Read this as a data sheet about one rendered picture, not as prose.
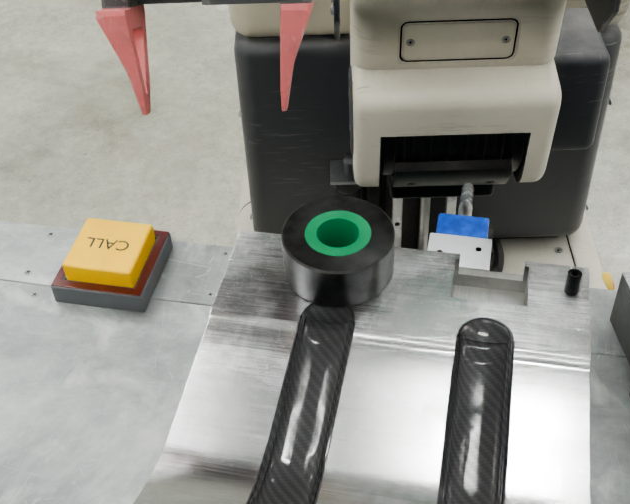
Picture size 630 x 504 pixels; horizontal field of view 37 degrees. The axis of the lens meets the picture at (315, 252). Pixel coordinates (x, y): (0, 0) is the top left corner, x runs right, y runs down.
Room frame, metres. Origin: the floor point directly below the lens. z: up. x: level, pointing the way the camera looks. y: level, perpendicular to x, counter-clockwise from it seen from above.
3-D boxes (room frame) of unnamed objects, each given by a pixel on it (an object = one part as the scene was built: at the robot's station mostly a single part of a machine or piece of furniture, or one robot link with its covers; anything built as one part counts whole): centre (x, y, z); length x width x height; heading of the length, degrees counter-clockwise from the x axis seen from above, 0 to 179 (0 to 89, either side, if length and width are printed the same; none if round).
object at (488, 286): (0.47, -0.12, 0.87); 0.05 x 0.05 x 0.04; 77
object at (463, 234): (0.58, -0.13, 0.83); 0.13 x 0.05 x 0.05; 167
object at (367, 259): (0.49, -0.02, 0.91); 0.08 x 0.08 x 0.04
